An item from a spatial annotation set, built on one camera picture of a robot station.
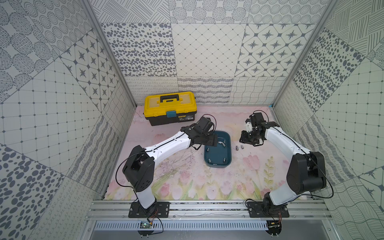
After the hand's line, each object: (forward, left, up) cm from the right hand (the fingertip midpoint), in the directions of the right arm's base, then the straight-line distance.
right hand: (243, 142), depth 89 cm
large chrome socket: (+2, -2, -10) cm, 10 cm away
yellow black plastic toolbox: (+22, +48, +8) cm, 53 cm away
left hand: (-1, +19, +7) cm, 20 cm away
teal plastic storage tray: (-3, +14, -12) cm, 19 cm away
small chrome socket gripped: (+1, +2, -8) cm, 9 cm away
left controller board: (-41, +53, -11) cm, 68 cm away
